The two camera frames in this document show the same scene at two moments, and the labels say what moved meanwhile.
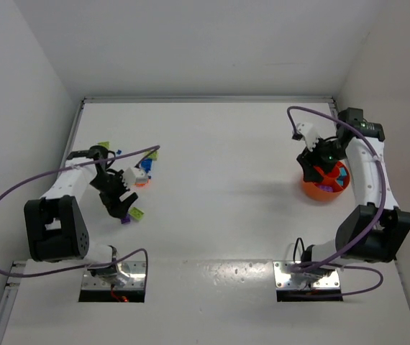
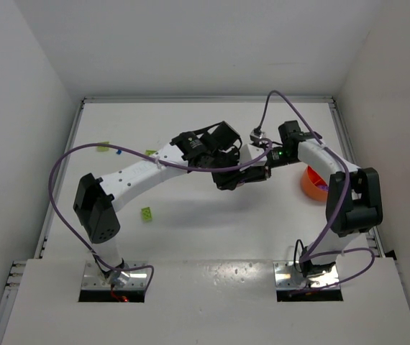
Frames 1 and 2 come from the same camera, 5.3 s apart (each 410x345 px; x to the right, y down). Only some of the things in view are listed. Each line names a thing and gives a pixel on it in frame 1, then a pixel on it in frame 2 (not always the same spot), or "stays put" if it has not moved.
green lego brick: x=136 y=213 -> x=146 y=214
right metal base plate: x=282 y=274 stays put
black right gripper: x=308 y=164 -> x=247 y=176
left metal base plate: x=136 y=269 stays put
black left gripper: x=117 y=196 -> x=223 y=162
